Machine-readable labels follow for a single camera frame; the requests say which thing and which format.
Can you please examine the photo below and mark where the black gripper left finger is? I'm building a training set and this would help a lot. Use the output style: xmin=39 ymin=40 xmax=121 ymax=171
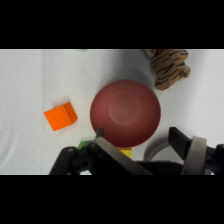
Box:
xmin=78 ymin=128 xmax=153 ymax=175

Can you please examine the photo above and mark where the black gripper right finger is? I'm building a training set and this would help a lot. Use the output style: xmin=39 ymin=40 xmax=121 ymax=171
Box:
xmin=168 ymin=126 xmax=209 ymax=175

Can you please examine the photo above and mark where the grey bowl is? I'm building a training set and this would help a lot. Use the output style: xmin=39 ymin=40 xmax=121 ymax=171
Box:
xmin=143 ymin=136 xmax=185 ymax=165

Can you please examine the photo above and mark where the pink bowl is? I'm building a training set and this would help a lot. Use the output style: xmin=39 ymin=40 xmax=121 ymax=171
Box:
xmin=89 ymin=79 xmax=162 ymax=149

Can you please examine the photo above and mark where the yellow cube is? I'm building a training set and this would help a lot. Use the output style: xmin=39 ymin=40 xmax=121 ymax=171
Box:
xmin=117 ymin=147 xmax=133 ymax=160

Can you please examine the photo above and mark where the green cube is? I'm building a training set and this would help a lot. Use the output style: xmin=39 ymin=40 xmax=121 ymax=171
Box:
xmin=77 ymin=140 xmax=92 ymax=150

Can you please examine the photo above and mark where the orange cube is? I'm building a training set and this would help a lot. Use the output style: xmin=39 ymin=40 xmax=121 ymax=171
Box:
xmin=43 ymin=101 xmax=79 ymax=132

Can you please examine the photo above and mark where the tiger plush toy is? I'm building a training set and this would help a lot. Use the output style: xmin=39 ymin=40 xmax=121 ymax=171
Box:
xmin=145 ymin=49 xmax=192 ymax=92

